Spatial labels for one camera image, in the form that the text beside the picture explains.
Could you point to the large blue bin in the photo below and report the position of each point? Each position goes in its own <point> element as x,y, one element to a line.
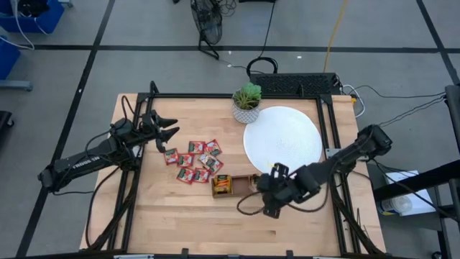
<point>50,18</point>

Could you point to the black metal stand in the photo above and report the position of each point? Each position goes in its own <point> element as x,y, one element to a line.
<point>417,181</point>

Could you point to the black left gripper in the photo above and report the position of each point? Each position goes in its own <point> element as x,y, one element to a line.
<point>149,131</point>

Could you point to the grey stand foot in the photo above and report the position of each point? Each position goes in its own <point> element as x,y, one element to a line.
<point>16,85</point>

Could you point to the orange peach tea packet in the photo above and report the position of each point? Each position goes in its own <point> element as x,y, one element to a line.
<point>222,191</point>
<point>223,177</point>
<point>222,183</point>

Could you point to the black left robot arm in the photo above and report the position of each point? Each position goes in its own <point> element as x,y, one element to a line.
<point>90,160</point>

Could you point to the wooden tea organizer box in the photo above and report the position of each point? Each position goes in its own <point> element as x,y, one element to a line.
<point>241,185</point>

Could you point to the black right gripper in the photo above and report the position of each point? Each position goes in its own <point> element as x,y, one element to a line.
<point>284,188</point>

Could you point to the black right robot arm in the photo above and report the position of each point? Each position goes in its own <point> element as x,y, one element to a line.
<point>345,156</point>

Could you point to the white round placemat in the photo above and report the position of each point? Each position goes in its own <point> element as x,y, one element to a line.
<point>284,140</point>

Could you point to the black table frame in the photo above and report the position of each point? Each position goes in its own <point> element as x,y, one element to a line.
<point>194,96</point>

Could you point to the succulent in white patterned pot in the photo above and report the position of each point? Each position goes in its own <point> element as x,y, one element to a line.
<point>246,115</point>

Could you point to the red strawberry tea packet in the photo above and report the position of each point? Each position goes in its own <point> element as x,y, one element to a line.
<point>196,147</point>
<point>185,160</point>
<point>171,157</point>
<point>186,175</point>
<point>202,175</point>
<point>212,147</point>

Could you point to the tan vanilla tea packet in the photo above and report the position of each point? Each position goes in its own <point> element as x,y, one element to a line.
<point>212,164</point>

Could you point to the grey metal bracket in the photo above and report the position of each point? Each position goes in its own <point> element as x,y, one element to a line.
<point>331,153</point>

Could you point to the small blue bin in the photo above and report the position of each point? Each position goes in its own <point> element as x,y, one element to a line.
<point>9,57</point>

